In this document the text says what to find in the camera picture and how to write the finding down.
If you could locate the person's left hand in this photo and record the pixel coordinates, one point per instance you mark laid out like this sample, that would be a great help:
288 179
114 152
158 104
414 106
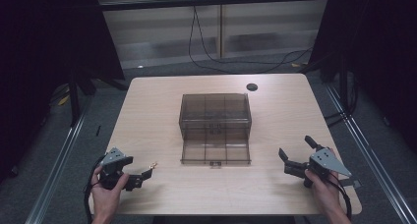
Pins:
105 195

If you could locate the brown transparent storage box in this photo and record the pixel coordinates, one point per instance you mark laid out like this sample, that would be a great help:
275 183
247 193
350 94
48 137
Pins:
214 111

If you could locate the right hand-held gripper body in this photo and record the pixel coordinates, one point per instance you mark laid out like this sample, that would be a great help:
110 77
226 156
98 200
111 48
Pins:
319 163

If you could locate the black round table grommet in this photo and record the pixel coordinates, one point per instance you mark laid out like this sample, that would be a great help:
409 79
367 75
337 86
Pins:
251 86

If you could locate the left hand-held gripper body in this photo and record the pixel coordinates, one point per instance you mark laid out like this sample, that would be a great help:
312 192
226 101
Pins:
113 171

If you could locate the black metal stand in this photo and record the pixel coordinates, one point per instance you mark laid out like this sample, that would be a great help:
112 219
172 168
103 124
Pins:
344 83
74 99

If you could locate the metal floor rail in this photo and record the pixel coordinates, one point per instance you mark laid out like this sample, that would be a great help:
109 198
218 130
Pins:
55 171
370 155

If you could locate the brown transparent drawer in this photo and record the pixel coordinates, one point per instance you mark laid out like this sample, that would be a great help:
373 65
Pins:
214 150

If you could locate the black horizontal bar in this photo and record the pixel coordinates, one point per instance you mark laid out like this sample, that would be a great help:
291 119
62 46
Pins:
213 2

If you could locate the small gold earring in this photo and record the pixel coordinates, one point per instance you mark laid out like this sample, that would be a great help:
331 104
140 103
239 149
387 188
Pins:
153 165

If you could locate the person's right hand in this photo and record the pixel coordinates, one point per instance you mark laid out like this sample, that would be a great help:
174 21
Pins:
324 193

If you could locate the small black stick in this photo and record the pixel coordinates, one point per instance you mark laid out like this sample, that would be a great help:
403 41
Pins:
98 130

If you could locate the black curtain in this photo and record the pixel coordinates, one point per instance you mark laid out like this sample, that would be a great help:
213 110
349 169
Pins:
49 53
377 53

